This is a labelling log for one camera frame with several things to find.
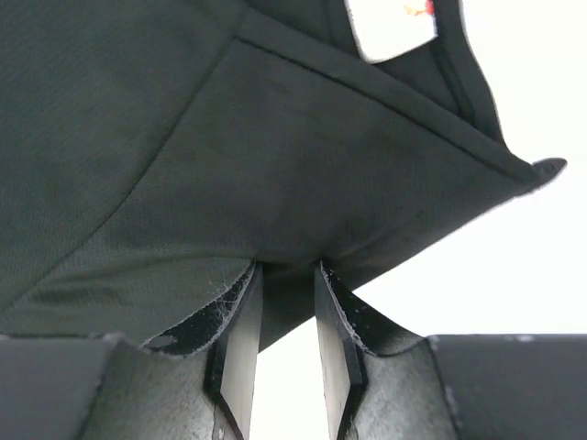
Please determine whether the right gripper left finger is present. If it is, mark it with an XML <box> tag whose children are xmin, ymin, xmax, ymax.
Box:
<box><xmin>1</xmin><ymin>264</ymin><xmax>263</xmax><ymax>439</ymax></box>

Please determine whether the black t shirt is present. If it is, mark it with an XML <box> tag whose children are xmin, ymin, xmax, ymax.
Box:
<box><xmin>1</xmin><ymin>1</ymin><xmax>566</xmax><ymax>353</ymax></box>

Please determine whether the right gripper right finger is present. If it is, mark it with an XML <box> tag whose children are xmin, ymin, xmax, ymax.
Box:
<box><xmin>315</xmin><ymin>265</ymin><xmax>586</xmax><ymax>439</ymax></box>

